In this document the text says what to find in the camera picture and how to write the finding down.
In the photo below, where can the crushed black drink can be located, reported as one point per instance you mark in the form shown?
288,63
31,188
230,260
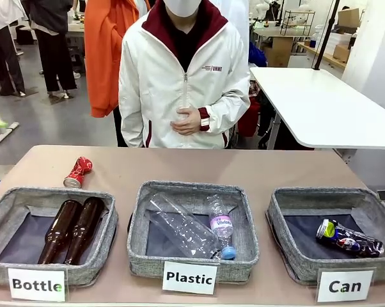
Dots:
355,244

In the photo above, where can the brown glass bottle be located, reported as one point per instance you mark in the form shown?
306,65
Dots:
83,227
59,230

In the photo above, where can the small pink-label plastic bottle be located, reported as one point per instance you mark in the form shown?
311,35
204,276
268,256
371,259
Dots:
221,224

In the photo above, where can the large clear plastic bottle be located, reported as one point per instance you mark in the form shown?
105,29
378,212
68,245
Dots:
179,227

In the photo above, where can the person's left forearm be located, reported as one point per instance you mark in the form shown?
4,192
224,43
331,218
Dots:
224,112

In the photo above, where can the person's right forearm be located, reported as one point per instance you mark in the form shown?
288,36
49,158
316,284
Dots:
130,105

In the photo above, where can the crushed red drink can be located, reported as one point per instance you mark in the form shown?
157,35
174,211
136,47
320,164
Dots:
79,171

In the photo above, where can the white Can label card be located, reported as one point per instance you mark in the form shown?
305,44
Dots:
345,286

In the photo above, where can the grey fabric basket Can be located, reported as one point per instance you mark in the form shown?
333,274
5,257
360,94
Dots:
291,252

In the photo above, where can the grey fabric basket Bottle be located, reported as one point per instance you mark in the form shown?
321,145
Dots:
93,268

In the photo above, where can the grey fabric basket Plastic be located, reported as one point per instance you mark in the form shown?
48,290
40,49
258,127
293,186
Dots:
192,268

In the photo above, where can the person's left hand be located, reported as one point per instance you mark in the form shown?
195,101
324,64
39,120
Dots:
189,123

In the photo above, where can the white floor bar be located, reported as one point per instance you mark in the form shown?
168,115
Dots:
4,134

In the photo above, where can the bystander in black trousers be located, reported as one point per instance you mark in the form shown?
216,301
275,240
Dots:
53,48

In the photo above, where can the white side table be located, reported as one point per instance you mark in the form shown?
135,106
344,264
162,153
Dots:
320,102

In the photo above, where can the person in orange jacket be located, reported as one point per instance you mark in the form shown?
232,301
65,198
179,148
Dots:
104,54

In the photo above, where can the small cardboard box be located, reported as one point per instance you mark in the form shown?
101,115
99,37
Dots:
341,52

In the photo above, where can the wooden workbench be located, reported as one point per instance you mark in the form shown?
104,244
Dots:
320,56

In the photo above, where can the red bag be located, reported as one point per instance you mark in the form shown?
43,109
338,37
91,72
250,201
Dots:
248,118

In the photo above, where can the black stand pole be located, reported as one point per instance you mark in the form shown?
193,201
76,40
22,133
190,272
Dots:
325,35

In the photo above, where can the white Bottle label card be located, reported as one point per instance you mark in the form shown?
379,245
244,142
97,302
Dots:
37,284

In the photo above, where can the large cardboard box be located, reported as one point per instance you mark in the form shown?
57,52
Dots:
348,16

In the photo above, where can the person in white jacket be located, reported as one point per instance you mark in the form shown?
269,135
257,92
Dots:
167,80

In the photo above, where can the blue garment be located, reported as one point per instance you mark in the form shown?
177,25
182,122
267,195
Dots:
256,56

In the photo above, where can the white Plastic label card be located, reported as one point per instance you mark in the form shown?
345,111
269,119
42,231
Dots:
189,277

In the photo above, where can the white face mask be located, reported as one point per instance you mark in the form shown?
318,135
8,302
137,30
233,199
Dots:
183,7

